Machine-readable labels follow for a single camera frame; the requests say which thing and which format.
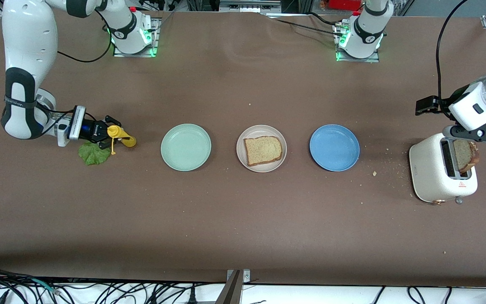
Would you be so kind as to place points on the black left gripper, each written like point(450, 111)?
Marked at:
point(440, 103)

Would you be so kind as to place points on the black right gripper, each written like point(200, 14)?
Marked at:
point(92, 129)

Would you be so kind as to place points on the yellow mustard squeeze bottle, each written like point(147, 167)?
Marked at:
point(128, 141)

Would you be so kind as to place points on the green lettuce leaf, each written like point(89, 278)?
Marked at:
point(93, 155)

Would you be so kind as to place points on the brown crust bread slice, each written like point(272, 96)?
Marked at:
point(464, 156)
point(264, 150)

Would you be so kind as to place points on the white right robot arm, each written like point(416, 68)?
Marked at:
point(28, 38)

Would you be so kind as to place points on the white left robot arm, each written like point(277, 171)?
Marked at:
point(475, 107)

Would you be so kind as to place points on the pale green round plate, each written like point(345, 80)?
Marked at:
point(186, 147)

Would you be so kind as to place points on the blue round plate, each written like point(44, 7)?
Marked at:
point(334, 147)

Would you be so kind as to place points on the beige round plate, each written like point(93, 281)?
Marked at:
point(264, 130)

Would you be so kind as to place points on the white two-slot toaster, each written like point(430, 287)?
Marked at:
point(426, 169)

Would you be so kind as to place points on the red box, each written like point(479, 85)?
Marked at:
point(344, 4)

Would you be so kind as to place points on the black power plug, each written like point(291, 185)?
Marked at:
point(191, 296)

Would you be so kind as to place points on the grey metal strut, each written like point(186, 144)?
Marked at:
point(231, 291)

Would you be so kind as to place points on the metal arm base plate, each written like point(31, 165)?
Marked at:
point(153, 50)
point(373, 60)

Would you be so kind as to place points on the silver metal frame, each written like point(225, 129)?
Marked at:
point(249, 6)

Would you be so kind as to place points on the small metal bracket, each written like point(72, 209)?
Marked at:
point(246, 276)

